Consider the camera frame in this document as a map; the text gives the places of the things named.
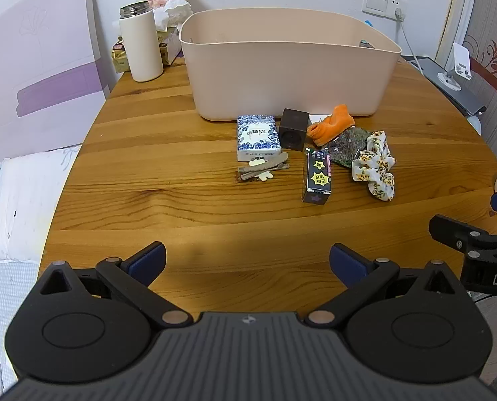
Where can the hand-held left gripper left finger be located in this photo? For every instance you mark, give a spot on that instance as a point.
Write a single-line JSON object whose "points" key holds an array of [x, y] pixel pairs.
{"points": [[148, 261]]}

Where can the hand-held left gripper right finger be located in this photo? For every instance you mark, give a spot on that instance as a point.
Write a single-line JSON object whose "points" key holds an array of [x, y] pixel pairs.
{"points": [[348, 262]]}

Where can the black box yellow stars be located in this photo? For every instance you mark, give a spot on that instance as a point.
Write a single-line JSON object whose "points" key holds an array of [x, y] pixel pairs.
{"points": [[317, 175]]}

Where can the floral fabric scrunchie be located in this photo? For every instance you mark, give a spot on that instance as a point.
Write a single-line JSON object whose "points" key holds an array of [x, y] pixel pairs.
{"points": [[373, 167]]}

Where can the dark green packet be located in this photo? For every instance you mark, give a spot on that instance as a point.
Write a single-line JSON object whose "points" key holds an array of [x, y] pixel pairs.
{"points": [[348, 146]]}

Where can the grey laptop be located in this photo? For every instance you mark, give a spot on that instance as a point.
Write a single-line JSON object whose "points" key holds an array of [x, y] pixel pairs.
{"points": [[455, 97]]}

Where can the beige hair clip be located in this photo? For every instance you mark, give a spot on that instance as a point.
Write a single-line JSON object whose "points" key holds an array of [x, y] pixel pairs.
{"points": [[273, 161]]}

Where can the white pillow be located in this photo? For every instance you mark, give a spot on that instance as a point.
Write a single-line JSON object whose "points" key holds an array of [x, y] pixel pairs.
{"points": [[31, 204]]}

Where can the brown hair clip white flower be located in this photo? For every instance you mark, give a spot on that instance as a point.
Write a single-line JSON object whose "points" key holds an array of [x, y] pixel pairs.
{"points": [[252, 173]]}

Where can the orange toy piece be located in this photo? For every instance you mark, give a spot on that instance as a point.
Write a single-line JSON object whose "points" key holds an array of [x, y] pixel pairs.
{"points": [[330, 129]]}

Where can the dark brown cube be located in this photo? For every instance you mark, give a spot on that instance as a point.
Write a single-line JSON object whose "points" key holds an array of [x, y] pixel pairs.
{"points": [[293, 129]]}

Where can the white phone stand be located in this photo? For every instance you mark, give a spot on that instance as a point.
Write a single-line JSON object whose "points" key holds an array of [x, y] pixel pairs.
{"points": [[457, 64]]}

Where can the light blue bed sheet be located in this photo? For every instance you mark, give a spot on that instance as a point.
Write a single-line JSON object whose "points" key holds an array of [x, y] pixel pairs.
{"points": [[2, 300]]}

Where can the blue white patterned box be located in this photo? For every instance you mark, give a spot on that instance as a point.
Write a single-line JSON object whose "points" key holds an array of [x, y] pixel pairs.
{"points": [[257, 138]]}

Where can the beige plastic storage bin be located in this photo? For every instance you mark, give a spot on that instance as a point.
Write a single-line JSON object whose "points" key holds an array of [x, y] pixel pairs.
{"points": [[273, 79]]}

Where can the dark item in bin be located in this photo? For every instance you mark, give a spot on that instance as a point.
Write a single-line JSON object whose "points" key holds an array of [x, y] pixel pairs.
{"points": [[365, 44]]}

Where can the gold gift box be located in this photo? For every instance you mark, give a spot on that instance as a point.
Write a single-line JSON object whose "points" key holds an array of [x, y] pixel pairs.
{"points": [[121, 56]]}

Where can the white thermos bottle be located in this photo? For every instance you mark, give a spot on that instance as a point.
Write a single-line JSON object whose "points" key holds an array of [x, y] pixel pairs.
{"points": [[142, 50]]}

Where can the green tissue box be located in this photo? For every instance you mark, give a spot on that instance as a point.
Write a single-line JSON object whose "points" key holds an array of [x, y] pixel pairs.
{"points": [[170, 46]]}

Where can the white power plug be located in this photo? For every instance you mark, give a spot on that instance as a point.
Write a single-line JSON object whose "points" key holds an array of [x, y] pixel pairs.
{"points": [[400, 13]]}

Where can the white purple headboard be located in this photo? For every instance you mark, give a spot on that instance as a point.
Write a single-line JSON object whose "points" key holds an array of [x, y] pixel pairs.
{"points": [[44, 71]]}

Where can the small blue object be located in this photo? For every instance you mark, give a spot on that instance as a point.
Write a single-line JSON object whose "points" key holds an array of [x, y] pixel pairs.
{"points": [[368, 23]]}

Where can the white wall outlet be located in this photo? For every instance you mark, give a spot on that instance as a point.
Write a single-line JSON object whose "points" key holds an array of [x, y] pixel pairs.
{"points": [[392, 2]]}

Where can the white wall switch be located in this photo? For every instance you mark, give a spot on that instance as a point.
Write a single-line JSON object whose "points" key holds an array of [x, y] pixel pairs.
{"points": [[374, 2]]}

